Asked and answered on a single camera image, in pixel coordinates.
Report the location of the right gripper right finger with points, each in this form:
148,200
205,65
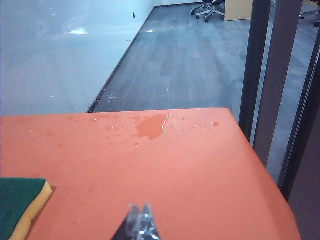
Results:
148,227

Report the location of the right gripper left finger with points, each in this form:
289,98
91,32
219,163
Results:
128,227

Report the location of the green and yellow sponge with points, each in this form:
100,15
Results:
17,202

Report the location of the orange table cover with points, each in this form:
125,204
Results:
150,175

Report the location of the light wooden desk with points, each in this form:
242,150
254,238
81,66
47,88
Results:
237,10

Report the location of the tall black office chair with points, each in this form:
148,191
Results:
311,12

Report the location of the dark door frame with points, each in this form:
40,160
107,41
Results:
300,125

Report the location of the dark vertical frame post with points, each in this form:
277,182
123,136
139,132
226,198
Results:
255,62

